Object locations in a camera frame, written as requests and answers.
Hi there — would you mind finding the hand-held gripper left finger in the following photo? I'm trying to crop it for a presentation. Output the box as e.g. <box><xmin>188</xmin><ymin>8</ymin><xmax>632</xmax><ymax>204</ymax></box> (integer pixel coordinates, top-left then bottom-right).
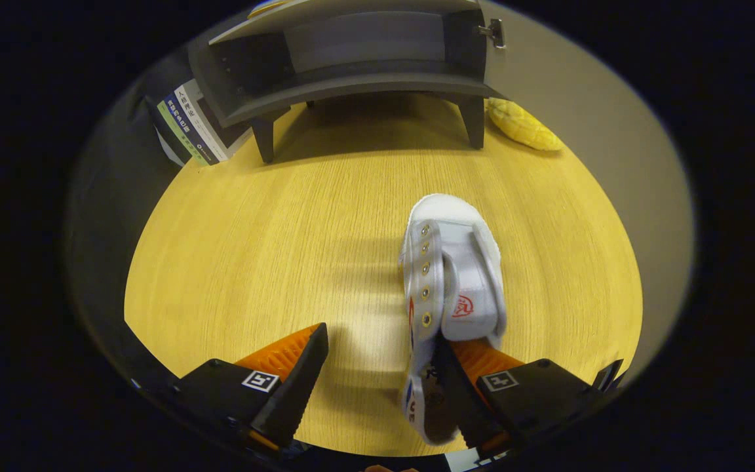
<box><xmin>171</xmin><ymin>323</ymin><xmax>330</xmax><ymax>454</ymax></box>

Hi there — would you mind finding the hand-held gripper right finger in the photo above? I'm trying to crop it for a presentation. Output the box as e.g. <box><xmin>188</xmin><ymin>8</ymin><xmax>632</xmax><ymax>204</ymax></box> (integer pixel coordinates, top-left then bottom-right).
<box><xmin>431</xmin><ymin>336</ymin><xmax>600</xmax><ymax>457</ymax></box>

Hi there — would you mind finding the white canvas shoe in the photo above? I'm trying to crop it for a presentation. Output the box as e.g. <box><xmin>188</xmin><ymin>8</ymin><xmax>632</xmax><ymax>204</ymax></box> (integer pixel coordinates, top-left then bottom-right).
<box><xmin>398</xmin><ymin>193</ymin><xmax>508</xmax><ymax>446</ymax></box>

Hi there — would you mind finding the dark grey shoe cabinet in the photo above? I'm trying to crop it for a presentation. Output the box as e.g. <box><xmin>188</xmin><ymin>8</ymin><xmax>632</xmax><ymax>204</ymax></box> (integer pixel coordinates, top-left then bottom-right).
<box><xmin>187</xmin><ymin>0</ymin><xmax>504</xmax><ymax>165</ymax></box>

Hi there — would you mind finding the metal cabinet door hinge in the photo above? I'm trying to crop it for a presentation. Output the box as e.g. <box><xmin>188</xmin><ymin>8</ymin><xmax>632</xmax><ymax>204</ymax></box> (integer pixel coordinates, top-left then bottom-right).
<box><xmin>479</xmin><ymin>18</ymin><xmax>506</xmax><ymax>50</ymax></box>

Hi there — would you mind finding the black backdrop cloth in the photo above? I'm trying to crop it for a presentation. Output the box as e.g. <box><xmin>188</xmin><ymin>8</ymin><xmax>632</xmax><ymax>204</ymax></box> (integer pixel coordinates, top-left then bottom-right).
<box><xmin>66</xmin><ymin>39</ymin><xmax>189</xmax><ymax>401</ymax></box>

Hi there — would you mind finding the blue spine book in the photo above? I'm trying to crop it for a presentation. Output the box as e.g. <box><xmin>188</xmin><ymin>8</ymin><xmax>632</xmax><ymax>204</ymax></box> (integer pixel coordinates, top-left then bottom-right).
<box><xmin>165</xmin><ymin>92</ymin><xmax>222</xmax><ymax>163</ymax></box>

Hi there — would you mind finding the yellow plush toy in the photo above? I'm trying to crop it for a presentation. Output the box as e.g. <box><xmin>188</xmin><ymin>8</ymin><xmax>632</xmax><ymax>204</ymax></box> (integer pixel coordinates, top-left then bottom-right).
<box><xmin>488</xmin><ymin>97</ymin><xmax>565</xmax><ymax>153</ymax></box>

